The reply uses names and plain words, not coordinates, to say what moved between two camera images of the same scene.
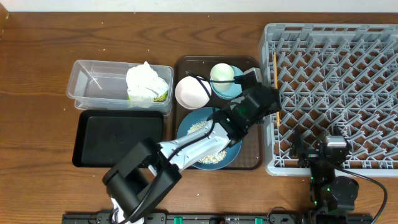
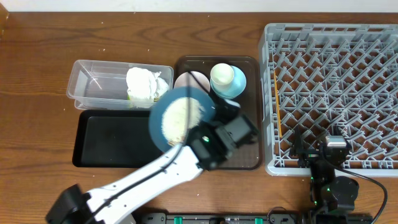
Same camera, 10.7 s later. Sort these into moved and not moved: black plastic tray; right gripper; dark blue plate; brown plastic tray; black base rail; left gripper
Moved: dark blue plate; left gripper
Not moved: right gripper; black plastic tray; brown plastic tray; black base rail
